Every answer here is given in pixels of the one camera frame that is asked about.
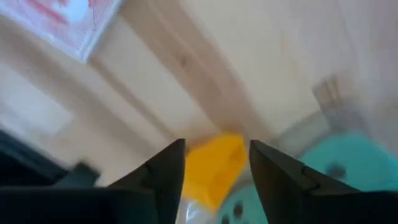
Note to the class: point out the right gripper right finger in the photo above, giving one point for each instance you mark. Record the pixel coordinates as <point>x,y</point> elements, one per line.
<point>295,199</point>

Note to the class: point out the teal foam die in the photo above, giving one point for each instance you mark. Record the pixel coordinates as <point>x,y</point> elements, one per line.
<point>357,155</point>
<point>247,199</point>

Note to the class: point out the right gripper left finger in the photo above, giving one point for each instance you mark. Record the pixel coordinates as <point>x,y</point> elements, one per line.
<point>149,199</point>

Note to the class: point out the yellow wedge toy brick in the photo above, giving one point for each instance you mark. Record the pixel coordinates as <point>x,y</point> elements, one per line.
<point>214,171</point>

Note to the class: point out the card deck red emblem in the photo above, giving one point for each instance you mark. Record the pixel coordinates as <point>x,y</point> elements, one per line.
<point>62,25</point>

